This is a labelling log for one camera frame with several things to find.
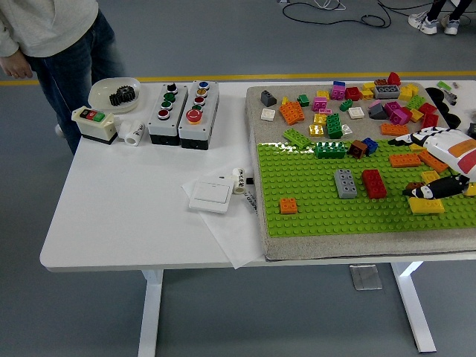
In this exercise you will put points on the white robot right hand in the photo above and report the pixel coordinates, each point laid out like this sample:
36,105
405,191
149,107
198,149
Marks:
457,148

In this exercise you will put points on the person's right hand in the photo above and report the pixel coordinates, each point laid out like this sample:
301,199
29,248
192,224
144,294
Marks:
16,68

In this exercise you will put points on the dark grey slope brick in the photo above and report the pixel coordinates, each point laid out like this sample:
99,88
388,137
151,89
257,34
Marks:
268,97
377,110

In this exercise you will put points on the red two-by-four brick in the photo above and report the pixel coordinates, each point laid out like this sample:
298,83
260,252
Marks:
430,121
373,183

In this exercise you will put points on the white square tile brick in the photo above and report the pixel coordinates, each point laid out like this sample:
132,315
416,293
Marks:
268,114
356,112

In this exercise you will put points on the dark green tall brick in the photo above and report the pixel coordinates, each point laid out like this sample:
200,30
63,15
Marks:
334,125

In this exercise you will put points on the green studded baseplate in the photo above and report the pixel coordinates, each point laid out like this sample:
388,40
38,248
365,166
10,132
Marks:
316,223

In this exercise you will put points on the orange two-by-four brick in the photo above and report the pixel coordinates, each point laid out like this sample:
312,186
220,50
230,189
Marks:
292,112
404,160
394,129
433,162

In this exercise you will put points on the yellow two-by-two brick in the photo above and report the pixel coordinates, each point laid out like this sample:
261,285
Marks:
417,148
368,86
320,119
366,94
416,114
316,130
323,94
430,176

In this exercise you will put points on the red two-by-two brick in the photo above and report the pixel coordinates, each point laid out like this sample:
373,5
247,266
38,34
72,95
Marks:
352,93
427,108

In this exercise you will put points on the yellow curved brick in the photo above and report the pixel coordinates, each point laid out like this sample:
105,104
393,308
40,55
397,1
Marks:
427,207

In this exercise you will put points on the magenta two-by-two brick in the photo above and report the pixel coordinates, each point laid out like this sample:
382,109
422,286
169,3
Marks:
392,107
399,116
320,103
337,93

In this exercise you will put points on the yellow two-by-four brick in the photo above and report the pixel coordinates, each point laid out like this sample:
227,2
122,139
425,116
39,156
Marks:
408,91

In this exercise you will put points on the blue two-by-two brick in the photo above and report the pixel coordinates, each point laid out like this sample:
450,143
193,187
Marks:
371,144

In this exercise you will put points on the grey upturned two-by-four brick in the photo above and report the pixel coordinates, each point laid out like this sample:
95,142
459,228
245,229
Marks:
386,91

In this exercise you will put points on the red slope brick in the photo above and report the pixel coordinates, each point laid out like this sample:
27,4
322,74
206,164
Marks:
393,79

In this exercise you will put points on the brown two-by-two brick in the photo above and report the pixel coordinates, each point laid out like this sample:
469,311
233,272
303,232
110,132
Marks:
357,149

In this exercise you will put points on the dark red brick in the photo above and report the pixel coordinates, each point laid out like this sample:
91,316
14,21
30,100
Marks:
380,82

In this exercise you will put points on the green two-by-two brick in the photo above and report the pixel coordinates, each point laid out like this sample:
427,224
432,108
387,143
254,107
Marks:
346,105
303,99

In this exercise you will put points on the dark green two-by-four brick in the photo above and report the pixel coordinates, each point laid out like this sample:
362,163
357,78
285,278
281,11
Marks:
330,150

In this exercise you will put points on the blue flat brick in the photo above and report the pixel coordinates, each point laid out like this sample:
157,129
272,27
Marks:
339,83

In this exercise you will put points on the lime green two-by-four brick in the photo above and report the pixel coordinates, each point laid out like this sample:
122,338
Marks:
297,138

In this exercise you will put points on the orange two-by-two brick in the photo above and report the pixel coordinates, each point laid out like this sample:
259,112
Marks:
288,206

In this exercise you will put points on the small yellow brick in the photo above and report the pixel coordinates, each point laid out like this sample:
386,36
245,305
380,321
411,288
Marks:
285,100

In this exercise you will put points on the black box part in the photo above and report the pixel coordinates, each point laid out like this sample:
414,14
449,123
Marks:
472,131

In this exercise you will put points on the grey metal part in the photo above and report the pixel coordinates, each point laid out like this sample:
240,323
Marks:
450,96

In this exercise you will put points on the person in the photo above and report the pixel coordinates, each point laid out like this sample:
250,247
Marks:
48,26
424,23

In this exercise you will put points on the black cup tray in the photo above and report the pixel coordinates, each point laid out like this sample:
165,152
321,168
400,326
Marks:
435,94

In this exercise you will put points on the small lime green block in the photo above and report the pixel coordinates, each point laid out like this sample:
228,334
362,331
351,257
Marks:
444,86

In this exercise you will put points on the white bowl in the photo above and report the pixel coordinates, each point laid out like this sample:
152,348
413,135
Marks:
100,93

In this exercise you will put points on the black metal gear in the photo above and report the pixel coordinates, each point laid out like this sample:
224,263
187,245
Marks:
118,98
129,93

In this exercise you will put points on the clear plastic piece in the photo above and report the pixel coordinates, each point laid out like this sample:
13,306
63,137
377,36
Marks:
346,129

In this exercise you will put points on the white pipe tee fitting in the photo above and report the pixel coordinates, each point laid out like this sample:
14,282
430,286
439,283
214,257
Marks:
134,135

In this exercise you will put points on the pink printed tile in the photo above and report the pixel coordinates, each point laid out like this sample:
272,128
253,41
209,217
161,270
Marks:
324,111

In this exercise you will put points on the grey-brown mat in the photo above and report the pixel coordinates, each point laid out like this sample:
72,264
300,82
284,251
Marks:
353,247

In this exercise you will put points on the grey four-button control box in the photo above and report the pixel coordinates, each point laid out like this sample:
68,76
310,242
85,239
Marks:
161,128

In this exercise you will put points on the silver floor plate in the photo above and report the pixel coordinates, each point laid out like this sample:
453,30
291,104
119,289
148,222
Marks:
366,277

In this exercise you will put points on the white table leg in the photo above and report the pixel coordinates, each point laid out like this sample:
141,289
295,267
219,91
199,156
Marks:
150,316
414,305

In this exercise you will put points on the white table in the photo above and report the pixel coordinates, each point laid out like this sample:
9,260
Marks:
130,204

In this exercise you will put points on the grey emergency-stop control box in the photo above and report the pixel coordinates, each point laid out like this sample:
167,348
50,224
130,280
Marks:
193,134

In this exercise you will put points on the small black connector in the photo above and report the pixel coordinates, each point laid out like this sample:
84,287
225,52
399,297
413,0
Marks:
250,181

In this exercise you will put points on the small white labelled tube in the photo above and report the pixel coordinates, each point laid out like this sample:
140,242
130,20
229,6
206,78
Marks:
240,182

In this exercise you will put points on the white paper sheet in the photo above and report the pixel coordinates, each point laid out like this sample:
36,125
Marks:
230,238

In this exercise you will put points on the cream red-green switch box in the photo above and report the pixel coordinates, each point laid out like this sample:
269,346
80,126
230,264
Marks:
94,128

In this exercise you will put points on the white wall switch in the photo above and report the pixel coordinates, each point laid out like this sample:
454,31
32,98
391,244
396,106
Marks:
210,195

